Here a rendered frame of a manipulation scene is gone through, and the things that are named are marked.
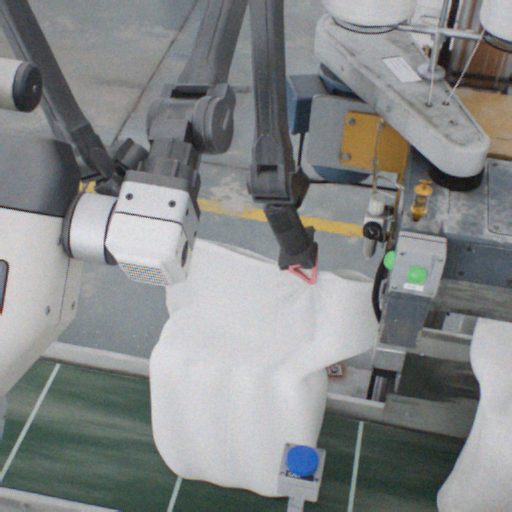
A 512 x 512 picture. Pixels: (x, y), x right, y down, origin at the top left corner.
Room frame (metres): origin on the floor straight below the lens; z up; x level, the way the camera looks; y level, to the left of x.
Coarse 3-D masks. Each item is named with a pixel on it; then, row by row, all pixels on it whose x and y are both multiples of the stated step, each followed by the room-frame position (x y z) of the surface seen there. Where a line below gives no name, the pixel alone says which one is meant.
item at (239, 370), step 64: (192, 256) 1.27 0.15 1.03; (256, 256) 1.24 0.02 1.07; (192, 320) 1.25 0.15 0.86; (256, 320) 1.22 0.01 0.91; (320, 320) 1.20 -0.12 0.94; (192, 384) 1.17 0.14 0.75; (256, 384) 1.14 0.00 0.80; (320, 384) 1.17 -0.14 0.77; (192, 448) 1.16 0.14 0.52; (256, 448) 1.13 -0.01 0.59
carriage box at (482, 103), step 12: (432, 48) 1.64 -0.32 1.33; (456, 84) 1.50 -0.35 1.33; (468, 96) 1.45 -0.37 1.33; (480, 96) 1.45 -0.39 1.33; (492, 96) 1.46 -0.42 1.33; (504, 96) 1.46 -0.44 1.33; (468, 108) 1.41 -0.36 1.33; (480, 108) 1.41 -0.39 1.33; (492, 108) 1.41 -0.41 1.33; (504, 108) 1.41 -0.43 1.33; (480, 120) 1.37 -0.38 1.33; (492, 120) 1.37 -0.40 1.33; (504, 120) 1.37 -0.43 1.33; (492, 132) 1.33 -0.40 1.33; (504, 132) 1.33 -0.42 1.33
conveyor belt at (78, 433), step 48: (48, 384) 1.44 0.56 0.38; (96, 384) 1.45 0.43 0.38; (144, 384) 1.46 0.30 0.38; (48, 432) 1.28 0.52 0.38; (96, 432) 1.29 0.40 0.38; (144, 432) 1.30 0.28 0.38; (336, 432) 1.35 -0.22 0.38; (384, 432) 1.36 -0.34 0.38; (0, 480) 1.13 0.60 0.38; (48, 480) 1.14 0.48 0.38; (96, 480) 1.15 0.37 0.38; (144, 480) 1.16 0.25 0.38; (192, 480) 1.17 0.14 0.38; (336, 480) 1.20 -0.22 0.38; (384, 480) 1.21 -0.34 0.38; (432, 480) 1.22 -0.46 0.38
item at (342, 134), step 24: (336, 96) 1.45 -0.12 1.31; (312, 120) 1.44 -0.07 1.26; (336, 120) 1.44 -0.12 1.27; (360, 120) 1.42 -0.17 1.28; (384, 120) 1.41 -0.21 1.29; (312, 144) 1.44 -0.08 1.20; (336, 144) 1.44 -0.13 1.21; (360, 144) 1.42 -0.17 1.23; (384, 144) 1.41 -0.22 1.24; (336, 168) 1.44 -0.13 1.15; (360, 168) 1.43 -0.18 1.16; (384, 168) 1.41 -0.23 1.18
